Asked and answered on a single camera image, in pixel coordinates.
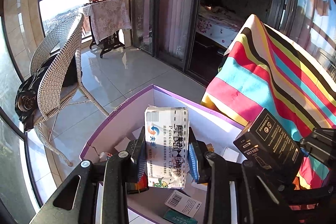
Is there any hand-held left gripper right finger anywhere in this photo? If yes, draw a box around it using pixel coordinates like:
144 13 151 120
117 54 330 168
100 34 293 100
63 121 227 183
188 130 289 224

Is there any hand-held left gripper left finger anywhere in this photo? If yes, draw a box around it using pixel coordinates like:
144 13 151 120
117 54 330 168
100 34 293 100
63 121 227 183
30 132 147 224

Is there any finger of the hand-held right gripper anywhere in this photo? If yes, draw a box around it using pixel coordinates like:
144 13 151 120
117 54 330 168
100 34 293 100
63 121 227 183
278 179 332 205
299 127 336 169

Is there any white box blue orange logo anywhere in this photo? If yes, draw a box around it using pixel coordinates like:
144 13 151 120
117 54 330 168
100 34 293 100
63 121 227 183
144 106 190 190

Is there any purple and white cardboard box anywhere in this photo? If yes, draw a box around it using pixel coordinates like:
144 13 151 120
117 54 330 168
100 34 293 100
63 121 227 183
79 84 246 224

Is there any white box with barcode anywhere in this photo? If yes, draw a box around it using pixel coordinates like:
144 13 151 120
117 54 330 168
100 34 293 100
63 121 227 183
164 190 201 216

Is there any black box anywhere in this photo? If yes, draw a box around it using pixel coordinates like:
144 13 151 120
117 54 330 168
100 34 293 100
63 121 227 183
233 108 304 184

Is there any teal box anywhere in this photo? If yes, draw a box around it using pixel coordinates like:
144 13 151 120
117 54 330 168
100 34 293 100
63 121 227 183
163 210 198 224

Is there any striped colourful tablecloth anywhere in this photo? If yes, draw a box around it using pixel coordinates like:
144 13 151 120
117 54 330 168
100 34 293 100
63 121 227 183
201 14 336 190

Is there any black table stand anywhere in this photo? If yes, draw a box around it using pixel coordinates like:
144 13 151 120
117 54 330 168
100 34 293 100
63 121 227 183
89 15 126 59

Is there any black garment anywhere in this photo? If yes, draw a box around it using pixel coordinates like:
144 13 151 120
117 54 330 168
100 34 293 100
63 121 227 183
14 55 83 132

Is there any wicker chair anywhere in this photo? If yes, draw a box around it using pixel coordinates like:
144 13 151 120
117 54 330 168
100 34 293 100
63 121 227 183
29 13 109 167

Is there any bed with floral sheet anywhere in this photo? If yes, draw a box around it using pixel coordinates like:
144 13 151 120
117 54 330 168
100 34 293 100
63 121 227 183
196 2 246 50

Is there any sliding glass door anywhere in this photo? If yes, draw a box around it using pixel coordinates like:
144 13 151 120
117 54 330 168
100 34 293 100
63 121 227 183
130 0 205 75

